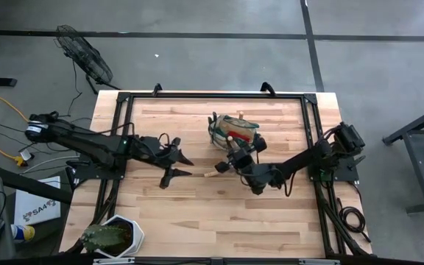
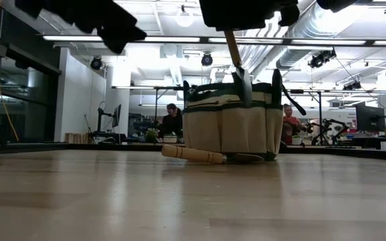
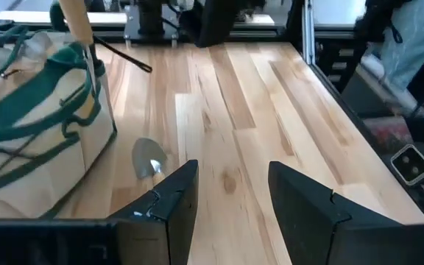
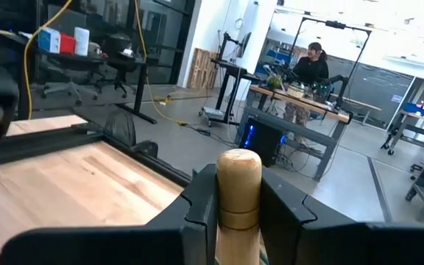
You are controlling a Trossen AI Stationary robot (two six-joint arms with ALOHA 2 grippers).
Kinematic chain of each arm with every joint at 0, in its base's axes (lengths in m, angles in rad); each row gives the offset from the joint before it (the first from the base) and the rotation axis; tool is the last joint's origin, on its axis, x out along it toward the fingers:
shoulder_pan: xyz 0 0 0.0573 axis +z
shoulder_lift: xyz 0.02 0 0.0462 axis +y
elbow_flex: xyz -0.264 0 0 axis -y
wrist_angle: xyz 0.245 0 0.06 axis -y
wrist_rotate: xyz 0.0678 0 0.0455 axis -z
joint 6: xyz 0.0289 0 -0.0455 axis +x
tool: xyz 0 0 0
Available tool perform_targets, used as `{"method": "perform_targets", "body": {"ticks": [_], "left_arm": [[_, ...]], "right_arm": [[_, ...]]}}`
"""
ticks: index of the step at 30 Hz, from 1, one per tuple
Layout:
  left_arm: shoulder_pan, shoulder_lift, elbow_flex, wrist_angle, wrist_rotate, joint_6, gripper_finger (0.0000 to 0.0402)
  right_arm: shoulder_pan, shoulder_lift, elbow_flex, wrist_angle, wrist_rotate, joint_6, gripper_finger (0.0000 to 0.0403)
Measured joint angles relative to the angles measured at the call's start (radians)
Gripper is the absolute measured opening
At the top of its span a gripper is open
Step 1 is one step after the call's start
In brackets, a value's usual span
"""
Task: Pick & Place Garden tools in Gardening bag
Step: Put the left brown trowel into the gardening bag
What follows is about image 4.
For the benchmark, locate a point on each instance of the person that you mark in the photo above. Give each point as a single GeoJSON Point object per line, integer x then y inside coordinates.
{"type": "Point", "coordinates": [309, 70]}

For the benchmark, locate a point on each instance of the computer tower blue lights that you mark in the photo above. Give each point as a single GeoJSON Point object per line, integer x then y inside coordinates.
{"type": "Point", "coordinates": [261, 141]}

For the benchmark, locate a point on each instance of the wooden top metal desk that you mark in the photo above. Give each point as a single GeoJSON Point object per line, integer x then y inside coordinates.
{"type": "Point", "coordinates": [307, 105]}

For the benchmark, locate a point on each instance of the black standing desk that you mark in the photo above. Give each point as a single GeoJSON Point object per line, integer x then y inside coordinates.
{"type": "Point", "coordinates": [234, 68]}

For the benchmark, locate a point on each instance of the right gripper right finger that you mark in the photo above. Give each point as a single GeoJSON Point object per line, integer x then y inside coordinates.
{"type": "Point", "coordinates": [307, 243]}

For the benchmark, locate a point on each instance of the long black table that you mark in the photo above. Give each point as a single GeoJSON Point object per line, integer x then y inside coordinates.
{"type": "Point", "coordinates": [87, 60]}

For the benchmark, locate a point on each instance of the black aluminium table frame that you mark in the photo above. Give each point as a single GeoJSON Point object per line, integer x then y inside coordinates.
{"type": "Point", "coordinates": [31, 145]}

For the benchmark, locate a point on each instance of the computer monitor on arm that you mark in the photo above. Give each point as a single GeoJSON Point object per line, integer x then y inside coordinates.
{"type": "Point", "coordinates": [244, 44]}

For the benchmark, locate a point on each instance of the small potted green plant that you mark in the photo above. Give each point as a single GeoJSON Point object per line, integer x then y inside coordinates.
{"type": "Point", "coordinates": [274, 81]}

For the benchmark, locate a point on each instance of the wooden pallet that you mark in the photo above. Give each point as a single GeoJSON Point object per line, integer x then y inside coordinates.
{"type": "Point", "coordinates": [202, 70]}

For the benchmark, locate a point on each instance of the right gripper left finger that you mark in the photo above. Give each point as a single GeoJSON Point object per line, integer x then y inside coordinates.
{"type": "Point", "coordinates": [160, 239]}

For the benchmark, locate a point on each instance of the grey office chair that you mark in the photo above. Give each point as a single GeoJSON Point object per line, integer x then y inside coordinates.
{"type": "Point", "coordinates": [68, 86]}

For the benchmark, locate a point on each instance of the black gantry frame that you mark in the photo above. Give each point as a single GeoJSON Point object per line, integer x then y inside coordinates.
{"type": "Point", "coordinates": [335, 24]}

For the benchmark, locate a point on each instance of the red box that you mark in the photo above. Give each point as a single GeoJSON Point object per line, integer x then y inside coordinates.
{"type": "Point", "coordinates": [67, 44]}

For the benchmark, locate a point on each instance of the black table clamp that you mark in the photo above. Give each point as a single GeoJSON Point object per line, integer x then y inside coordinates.
{"type": "Point", "coordinates": [147, 148]}

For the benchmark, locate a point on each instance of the blue white box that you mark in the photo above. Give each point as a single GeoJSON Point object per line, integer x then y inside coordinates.
{"type": "Point", "coordinates": [49, 40]}

